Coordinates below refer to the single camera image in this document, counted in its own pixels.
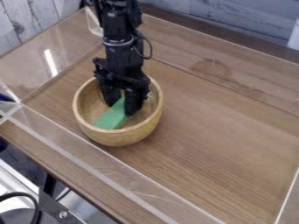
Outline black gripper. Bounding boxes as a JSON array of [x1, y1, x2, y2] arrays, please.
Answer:
[[92, 40, 153, 116]]

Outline white object at right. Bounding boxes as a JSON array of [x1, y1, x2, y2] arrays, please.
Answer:
[[287, 26, 299, 51]]

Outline blue object at edge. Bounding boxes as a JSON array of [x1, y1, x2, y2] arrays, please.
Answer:
[[0, 93, 15, 102]]

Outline green rectangular block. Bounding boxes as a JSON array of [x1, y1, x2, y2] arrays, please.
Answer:
[[94, 97, 130, 130]]

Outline clear acrylic tray walls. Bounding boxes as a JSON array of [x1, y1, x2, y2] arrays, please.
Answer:
[[0, 12, 299, 224]]

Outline black cable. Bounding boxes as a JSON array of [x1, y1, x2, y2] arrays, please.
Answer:
[[0, 191, 43, 224]]

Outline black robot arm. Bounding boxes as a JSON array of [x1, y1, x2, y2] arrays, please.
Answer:
[[92, 0, 153, 116]]

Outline black metal table leg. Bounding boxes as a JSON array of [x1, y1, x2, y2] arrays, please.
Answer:
[[43, 174, 58, 197]]

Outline black bracket with screw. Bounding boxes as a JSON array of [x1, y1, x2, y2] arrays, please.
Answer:
[[39, 192, 87, 224]]

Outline brown wooden bowl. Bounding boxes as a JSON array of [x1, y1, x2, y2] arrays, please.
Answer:
[[72, 78, 165, 147]]

